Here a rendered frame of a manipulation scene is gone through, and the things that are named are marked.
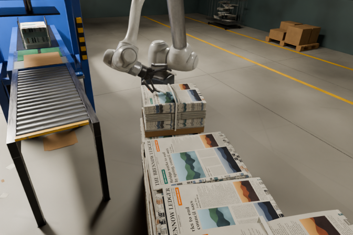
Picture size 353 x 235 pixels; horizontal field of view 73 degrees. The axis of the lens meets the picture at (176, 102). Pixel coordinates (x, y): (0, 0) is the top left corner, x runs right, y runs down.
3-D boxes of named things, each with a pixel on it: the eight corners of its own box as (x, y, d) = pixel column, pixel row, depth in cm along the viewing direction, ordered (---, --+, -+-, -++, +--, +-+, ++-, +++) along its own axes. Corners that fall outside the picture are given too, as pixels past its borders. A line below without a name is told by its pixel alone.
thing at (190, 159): (220, 132, 116) (220, 131, 116) (248, 176, 92) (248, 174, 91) (144, 141, 108) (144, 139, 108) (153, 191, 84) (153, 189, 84)
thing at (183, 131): (192, 109, 179) (193, 105, 177) (204, 132, 154) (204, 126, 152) (171, 111, 176) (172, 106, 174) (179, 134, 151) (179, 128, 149)
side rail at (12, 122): (21, 156, 151) (16, 141, 145) (11, 159, 148) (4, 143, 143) (21, 79, 252) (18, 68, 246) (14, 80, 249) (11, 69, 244)
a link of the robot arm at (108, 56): (124, 75, 143) (130, 73, 131) (99, 64, 137) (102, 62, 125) (131, 58, 144) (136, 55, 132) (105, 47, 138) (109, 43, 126)
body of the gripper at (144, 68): (141, 61, 143) (155, 67, 146) (135, 73, 145) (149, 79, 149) (142, 65, 136) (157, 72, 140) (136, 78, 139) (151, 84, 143)
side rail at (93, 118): (102, 135, 173) (100, 121, 167) (94, 137, 171) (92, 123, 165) (72, 72, 274) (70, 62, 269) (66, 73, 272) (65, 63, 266)
